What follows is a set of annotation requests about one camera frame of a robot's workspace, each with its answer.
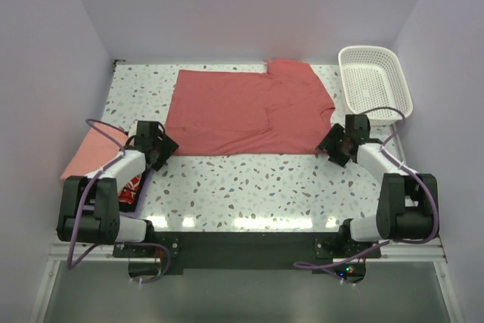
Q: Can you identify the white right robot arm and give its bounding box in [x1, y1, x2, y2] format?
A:
[318, 114, 439, 257]

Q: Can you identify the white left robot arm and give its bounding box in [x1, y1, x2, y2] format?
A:
[56, 119, 178, 256]

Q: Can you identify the folded lavender t-shirt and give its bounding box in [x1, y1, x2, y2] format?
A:
[82, 172, 151, 220]

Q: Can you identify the folded pink t-shirt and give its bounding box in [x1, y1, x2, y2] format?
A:
[60, 129, 119, 180]

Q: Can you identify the white perforated plastic basket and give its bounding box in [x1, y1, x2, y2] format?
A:
[338, 45, 413, 126]

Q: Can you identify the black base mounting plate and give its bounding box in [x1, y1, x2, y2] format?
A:
[113, 231, 372, 277]

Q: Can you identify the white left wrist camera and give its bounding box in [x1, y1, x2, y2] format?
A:
[127, 120, 138, 137]

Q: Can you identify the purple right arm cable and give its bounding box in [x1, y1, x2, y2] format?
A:
[293, 107, 442, 275]

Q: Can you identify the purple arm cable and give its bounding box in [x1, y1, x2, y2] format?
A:
[67, 117, 128, 270]
[293, 107, 442, 275]

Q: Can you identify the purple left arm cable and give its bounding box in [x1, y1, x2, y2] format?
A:
[67, 117, 128, 270]

